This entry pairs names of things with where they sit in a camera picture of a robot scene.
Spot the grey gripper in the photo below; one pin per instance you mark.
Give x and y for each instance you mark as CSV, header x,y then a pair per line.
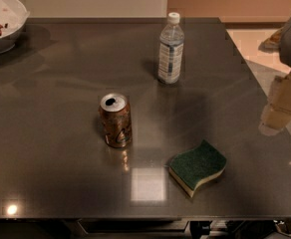
x,y
277,115

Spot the white bowl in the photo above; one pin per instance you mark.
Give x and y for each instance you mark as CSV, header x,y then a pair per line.
x,y
13,16

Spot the orange soda can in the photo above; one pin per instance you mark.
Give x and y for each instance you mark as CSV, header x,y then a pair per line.
x,y
115,114

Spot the green yellow sponge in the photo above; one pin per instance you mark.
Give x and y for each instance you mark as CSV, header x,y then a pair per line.
x,y
197,166

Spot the dark equipment under table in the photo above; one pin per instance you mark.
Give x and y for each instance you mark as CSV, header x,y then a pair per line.
x,y
248,229

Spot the clear plastic water bottle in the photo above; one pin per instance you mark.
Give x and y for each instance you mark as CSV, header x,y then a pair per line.
x,y
170,50

